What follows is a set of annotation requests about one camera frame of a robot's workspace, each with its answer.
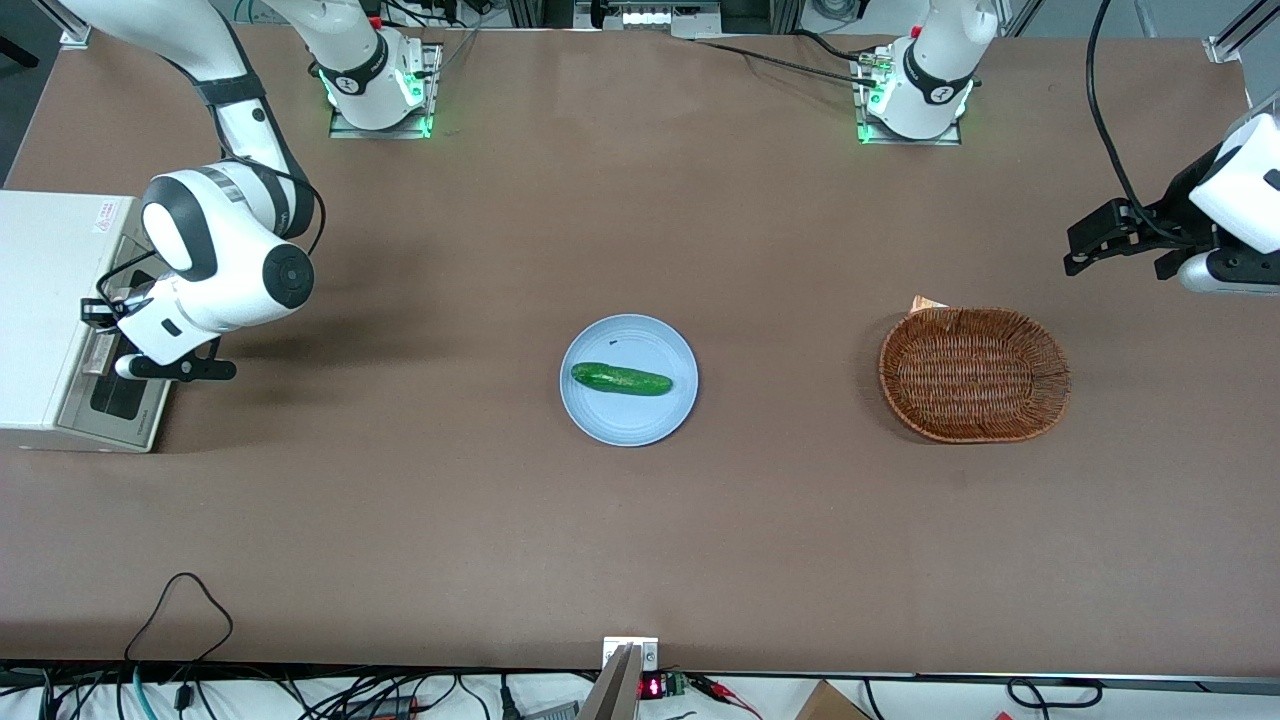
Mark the white toaster oven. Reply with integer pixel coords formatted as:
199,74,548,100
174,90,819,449
0,190,181,454

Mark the aluminium frame profile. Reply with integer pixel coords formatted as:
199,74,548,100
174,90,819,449
35,0,93,48
1205,0,1280,66

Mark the brown cardboard box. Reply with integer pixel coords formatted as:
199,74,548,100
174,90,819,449
795,680,873,720

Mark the brown oval wicker basket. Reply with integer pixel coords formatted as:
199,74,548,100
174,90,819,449
879,306,1072,444

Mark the grey camera mount bar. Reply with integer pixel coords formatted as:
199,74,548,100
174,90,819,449
578,645,641,720

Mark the white metal table bracket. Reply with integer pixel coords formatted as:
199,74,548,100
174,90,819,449
602,636,660,673

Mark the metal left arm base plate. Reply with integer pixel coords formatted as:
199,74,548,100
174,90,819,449
852,50,966,147

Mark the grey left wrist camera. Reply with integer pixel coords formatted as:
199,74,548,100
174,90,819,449
1177,248,1280,297

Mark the glass oven door with handle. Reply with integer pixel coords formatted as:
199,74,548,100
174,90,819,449
55,290,181,451

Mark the light blue round plate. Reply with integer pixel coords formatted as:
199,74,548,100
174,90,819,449
559,314,699,447

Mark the black looped cable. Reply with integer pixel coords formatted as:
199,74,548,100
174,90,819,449
124,572,235,663

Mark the black cable on table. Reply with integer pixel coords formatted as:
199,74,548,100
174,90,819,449
690,30,883,87

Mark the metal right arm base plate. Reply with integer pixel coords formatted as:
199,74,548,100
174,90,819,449
328,42,443,140

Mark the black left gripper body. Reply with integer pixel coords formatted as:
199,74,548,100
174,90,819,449
1128,145,1229,251

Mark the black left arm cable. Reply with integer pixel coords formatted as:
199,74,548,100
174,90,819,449
1086,0,1201,246

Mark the green cucumber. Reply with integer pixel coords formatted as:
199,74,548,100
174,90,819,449
571,362,674,397

